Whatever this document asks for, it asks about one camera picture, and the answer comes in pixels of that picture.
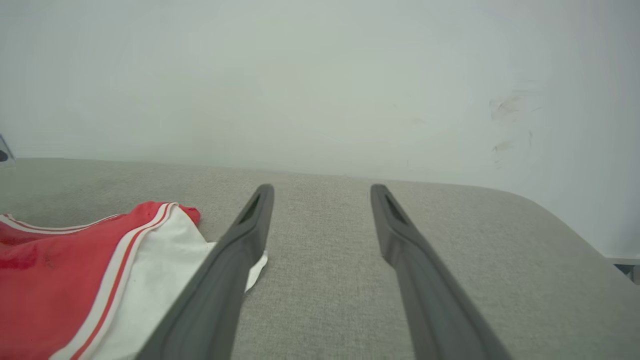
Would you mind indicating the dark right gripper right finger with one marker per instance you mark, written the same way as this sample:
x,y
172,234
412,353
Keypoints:
x,y
430,290

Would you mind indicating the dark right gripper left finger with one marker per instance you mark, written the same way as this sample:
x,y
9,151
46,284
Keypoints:
x,y
220,290

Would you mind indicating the red shirt with white sleeves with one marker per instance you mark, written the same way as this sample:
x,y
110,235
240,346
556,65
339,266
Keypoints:
x,y
60,280

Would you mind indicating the grey fabric sofa cushion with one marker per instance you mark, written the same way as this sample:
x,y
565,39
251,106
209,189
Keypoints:
x,y
330,280

